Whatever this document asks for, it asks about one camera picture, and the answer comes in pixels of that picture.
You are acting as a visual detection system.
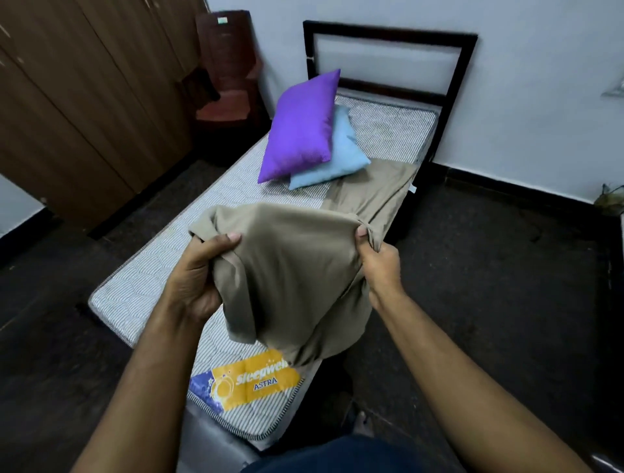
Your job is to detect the person's left hand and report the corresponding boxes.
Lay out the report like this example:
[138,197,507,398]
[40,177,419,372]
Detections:
[163,231,242,325]

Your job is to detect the brown wooden wardrobe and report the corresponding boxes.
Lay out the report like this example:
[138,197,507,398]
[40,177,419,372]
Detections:
[0,0,208,233]

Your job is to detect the purple dotted pillow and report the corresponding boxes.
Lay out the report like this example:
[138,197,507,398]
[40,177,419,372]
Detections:
[257,69,341,185]

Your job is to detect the dark wooden bed frame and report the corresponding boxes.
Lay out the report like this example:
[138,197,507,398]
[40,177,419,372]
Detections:
[177,20,478,473]

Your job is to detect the person's left forearm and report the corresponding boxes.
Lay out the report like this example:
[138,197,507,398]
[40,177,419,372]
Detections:
[70,301,205,473]

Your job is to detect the light blue pillow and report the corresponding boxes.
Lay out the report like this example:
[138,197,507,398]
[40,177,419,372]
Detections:
[288,105,371,191]

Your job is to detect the maroon plastic chair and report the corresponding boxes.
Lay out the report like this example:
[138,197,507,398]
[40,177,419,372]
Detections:
[177,9,269,127]

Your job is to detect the person's right foot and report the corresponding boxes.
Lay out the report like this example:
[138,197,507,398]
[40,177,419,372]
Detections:
[352,411,375,438]

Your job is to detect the person's dark trousers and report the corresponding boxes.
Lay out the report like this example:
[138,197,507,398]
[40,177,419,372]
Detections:
[282,360,359,442]

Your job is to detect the white striped mattress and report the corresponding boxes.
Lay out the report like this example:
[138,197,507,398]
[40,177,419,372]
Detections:
[87,92,442,444]

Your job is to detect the person's right forearm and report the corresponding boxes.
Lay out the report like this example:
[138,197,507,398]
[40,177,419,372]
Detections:
[375,290,593,473]

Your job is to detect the beige striped bed sheet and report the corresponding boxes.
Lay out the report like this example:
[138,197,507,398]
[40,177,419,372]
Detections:
[188,158,419,376]

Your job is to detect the person's right hand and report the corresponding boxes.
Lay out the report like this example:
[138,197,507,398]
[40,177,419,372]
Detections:
[354,225,406,313]

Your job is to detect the person's navy blue shirt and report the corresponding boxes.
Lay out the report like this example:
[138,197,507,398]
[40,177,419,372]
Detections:
[241,436,430,473]

